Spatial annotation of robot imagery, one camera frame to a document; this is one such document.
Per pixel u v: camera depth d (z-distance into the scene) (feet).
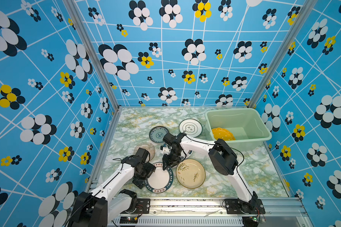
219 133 3.34
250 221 2.31
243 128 3.44
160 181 2.72
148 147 3.16
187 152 3.04
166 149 2.82
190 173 2.83
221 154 1.96
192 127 3.51
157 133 3.36
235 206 2.44
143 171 2.28
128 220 2.37
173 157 2.60
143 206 2.37
